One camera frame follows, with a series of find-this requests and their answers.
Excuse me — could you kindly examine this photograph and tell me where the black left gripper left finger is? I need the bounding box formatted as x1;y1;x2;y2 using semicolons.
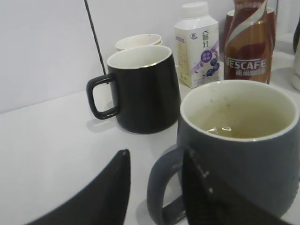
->
31;150;130;225

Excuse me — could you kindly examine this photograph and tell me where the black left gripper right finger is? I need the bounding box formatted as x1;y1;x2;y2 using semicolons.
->
182;149;300;225

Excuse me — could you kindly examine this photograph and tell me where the dark grey ceramic mug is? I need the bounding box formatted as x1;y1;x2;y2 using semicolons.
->
147;80;300;225

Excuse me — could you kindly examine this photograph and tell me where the yellow paper cup stack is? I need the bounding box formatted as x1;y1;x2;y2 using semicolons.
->
114;34;162;51

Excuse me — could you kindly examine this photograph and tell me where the black ceramic mug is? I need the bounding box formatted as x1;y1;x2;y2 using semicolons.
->
86;45;181;134

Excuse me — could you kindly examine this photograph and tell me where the white ceramic mug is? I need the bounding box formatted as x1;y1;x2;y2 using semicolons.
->
291;23;300;91

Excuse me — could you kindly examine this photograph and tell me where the white yogurt drink bottle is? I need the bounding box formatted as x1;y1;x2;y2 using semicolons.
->
174;1;220;88

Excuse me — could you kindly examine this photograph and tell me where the brown Nescafe coffee bottle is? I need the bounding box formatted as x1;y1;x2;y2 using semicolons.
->
224;0;273;84

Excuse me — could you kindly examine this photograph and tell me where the dark red ceramic mug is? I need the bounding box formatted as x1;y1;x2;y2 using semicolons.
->
220;7;276;52

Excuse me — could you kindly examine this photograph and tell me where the black cable on wall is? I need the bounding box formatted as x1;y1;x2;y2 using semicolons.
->
83;0;109;74

